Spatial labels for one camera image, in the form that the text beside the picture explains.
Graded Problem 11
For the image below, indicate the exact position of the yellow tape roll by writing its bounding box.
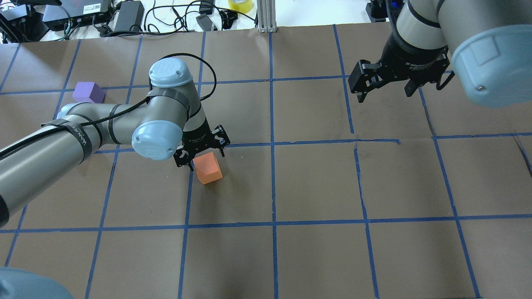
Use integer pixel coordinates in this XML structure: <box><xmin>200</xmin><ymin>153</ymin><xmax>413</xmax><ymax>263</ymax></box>
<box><xmin>227</xmin><ymin>0</ymin><xmax>253</xmax><ymax>14</ymax></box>

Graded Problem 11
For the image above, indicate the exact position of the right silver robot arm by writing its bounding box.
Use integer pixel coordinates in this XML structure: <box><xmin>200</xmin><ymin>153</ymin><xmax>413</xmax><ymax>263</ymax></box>
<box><xmin>348</xmin><ymin>0</ymin><xmax>532</xmax><ymax>108</ymax></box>

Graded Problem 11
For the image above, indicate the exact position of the aluminium frame post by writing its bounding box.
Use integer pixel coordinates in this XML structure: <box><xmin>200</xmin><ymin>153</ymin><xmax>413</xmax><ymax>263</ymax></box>
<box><xmin>256</xmin><ymin>0</ymin><xmax>278</xmax><ymax>33</ymax></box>

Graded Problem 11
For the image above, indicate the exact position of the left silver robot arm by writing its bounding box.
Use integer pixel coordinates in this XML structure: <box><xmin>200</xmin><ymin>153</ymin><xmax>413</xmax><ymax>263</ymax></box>
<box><xmin>0</xmin><ymin>53</ymin><xmax>231</xmax><ymax>226</ymax></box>

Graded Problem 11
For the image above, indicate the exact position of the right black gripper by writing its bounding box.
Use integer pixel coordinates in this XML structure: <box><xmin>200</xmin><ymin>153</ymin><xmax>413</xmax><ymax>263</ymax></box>
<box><xmin>348</xmin><ymin>35</ymin><xmax>451</xmax><ymax>103</ymax></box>

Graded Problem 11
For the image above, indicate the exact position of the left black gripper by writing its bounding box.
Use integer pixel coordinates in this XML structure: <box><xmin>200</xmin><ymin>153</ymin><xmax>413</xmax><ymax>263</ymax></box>
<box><xmin>173</xmin><ymin>120</ymin><xmax>231</xmax><ymax>172</ymax></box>

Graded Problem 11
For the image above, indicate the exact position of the purple foam cube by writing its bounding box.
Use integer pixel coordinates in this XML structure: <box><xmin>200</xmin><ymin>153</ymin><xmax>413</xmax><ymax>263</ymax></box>
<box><xmin>72</xmin><ymin>81</ymin><xmax>105</xmax><ymax>103</ymax></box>

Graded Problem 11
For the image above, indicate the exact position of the orange foam cube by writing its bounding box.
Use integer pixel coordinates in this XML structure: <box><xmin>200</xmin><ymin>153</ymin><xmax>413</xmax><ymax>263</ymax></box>
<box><xmin>192</xmin><ymin>152</ymin><xmax>224</xmax><ymax>185</ymax></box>

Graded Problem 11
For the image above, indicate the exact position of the black power adapter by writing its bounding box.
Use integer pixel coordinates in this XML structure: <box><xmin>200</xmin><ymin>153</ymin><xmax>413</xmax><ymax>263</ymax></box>
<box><xmin>114</xmin><ymin>0</ymin><xmax>145</xmax><ymax>32</ymax></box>

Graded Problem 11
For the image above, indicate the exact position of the brown paper mat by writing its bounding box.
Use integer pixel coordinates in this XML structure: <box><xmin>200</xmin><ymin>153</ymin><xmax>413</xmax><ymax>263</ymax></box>
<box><xmin>1</xmin><ymin>23</ymin><xmax>531</xmax><ymax>299</ymax></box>

